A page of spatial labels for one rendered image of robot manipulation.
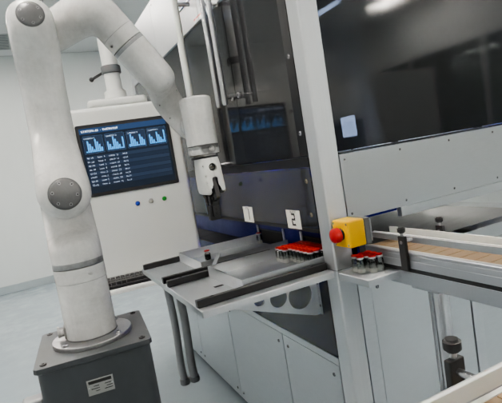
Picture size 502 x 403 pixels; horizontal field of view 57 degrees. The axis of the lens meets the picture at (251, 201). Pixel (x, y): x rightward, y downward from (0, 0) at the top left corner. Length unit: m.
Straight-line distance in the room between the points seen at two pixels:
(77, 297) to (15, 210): 5.49
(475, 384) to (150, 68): 0.98
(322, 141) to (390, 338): 0.63
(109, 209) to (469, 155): 1.44
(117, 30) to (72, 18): 0.11
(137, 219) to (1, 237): 4.64
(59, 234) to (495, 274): 0.99
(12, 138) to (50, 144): 5.52
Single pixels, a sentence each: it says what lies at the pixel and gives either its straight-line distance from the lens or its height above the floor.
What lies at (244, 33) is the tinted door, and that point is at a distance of 1.65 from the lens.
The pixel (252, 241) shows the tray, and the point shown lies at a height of 0.89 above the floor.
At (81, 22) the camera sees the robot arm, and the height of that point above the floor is 1.62.
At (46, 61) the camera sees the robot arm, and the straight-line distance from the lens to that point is 1.18.
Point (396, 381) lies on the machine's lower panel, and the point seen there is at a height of 0.49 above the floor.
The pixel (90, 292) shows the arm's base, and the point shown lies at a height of 0.98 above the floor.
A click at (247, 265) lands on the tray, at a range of 1.56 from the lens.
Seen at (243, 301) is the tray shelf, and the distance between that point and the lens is 1.23.
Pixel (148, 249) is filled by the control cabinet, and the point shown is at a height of 0.90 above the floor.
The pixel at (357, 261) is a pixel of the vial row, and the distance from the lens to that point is 1.30.
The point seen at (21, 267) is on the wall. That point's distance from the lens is 6.72.
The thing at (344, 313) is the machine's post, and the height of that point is 0.76.
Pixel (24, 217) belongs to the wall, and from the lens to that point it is 6.65.
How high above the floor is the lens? 1.24
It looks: 6 degrees down
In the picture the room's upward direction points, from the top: 9 degrees counter-clockwise
